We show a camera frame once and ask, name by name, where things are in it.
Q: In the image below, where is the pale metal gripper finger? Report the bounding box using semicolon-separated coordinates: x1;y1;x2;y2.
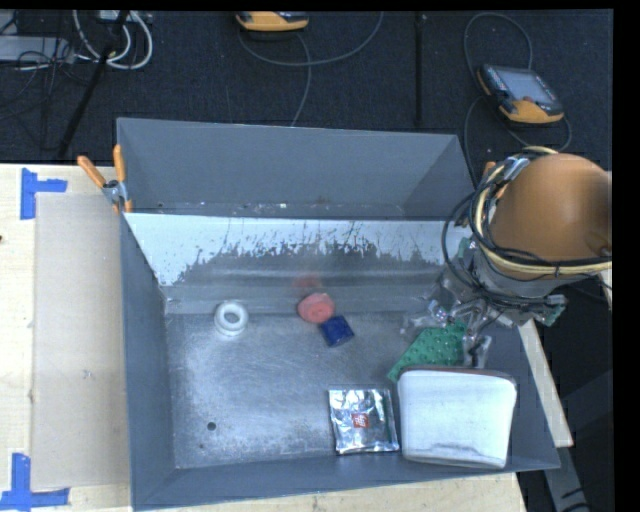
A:
463;325;494;369
400;299;451;342

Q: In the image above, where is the dark green flat block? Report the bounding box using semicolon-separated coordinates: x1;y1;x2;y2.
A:
387;319;469;384

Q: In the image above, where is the white rectangular container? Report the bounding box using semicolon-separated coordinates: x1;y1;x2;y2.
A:
396;366;519;471

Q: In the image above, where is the dark blue small block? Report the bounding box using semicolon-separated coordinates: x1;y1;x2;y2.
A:
318;314;357;348

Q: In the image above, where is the orange-pink round toy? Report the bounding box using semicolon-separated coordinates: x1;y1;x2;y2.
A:
296;291;335;324

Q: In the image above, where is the silver foil packet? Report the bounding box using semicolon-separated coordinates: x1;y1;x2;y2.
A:
327;385;402;456

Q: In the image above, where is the grey metal bin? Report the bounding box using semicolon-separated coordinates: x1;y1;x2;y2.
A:
115;117;562;512

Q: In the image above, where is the pale flat board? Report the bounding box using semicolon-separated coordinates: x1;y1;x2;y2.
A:
28;191;132;492

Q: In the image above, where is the white ring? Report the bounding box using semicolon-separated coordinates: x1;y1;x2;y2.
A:
213;299;250;338

